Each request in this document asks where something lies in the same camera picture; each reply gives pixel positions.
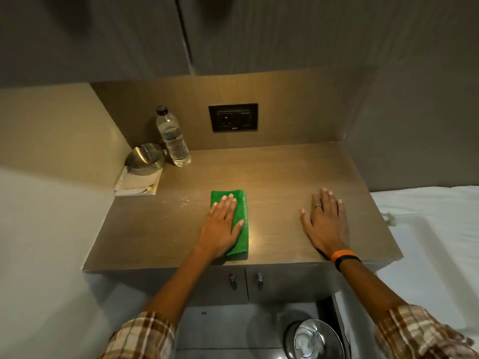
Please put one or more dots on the person's right hand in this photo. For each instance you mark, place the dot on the person's right hand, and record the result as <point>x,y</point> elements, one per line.
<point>329,229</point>

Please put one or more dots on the person's left hand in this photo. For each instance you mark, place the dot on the person's left hand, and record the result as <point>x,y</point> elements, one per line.
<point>217,231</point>

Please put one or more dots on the person's left middle finger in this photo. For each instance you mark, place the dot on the person's left middle finger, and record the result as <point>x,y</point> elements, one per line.
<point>229,205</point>

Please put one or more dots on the person's right middle finger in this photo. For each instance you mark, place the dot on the person's right middle finger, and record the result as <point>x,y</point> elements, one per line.
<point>324,203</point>

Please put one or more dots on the person's right little finger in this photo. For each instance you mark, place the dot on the person's right little finger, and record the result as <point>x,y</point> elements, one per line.
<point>339,211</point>

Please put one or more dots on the person's left thumb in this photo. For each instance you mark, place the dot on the person's left thumb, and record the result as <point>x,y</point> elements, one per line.
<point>238,228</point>

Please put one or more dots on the person's right thumb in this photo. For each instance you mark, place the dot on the person's right thumb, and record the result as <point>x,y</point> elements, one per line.
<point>306,222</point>

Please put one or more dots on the person's left little finger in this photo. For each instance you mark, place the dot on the person's left little finger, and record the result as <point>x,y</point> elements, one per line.
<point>214,211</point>

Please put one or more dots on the green cleaning cloth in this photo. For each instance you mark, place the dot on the green cleaning cloth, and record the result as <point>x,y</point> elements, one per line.
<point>241,209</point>

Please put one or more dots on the person's left forearm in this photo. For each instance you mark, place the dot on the person's left forearm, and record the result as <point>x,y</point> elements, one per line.
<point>176,284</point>

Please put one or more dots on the person's right forearm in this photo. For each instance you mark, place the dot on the person's right forearm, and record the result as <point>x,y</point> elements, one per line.
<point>368,286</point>

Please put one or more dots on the orange and black wristband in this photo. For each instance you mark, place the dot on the orange and black wristband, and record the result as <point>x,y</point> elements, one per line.
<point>344,257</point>

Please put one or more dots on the metal cabinet knob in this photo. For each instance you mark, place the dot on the metal cabinet knob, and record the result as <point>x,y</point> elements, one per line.
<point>232,281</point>
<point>259,280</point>

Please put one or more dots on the grey base cabinet door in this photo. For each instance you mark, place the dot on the grey base cabinet door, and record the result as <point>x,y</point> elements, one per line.
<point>202,286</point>
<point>295,282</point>

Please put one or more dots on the clear plastic water bottle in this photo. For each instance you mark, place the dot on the clear plastic water bottle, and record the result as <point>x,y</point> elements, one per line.
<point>174,140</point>

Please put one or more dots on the white paper booklet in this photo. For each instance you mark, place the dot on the white paper booklet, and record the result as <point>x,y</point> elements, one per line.
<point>136,185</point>

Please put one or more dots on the round metal ashtray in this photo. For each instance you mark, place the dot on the round metal ashtray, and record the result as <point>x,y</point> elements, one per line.
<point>145,158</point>

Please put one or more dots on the bed with white sheet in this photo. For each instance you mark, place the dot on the bed with white sheet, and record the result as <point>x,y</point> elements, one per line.
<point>430,250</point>

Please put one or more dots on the black bin with metal lid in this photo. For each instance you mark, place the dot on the black bin with metal lid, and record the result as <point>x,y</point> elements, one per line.
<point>316,342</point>

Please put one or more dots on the plaid shirt right sleeve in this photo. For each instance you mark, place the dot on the plaid shirt right sleeve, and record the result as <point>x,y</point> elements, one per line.
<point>415,334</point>

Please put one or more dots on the plaid shirt sleeve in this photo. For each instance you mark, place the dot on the plaid shirt sleeve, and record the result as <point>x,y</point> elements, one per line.
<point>140,338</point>
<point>415,334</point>

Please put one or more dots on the plaid shirt left sleeve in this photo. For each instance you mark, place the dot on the plaid shirt left sleeve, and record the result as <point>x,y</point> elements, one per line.
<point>140,338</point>

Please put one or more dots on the black wall socket panel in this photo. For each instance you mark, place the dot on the black wall socket panel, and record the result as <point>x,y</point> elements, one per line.
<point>233,118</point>

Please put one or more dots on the wide grey wall cabinet door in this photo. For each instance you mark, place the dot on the wide grey wall cabinet door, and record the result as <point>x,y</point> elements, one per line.
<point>318,29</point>

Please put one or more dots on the narrow grey wall cabinet door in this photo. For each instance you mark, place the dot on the narrow grey wall cabinet door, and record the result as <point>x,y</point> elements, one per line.
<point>93,33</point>

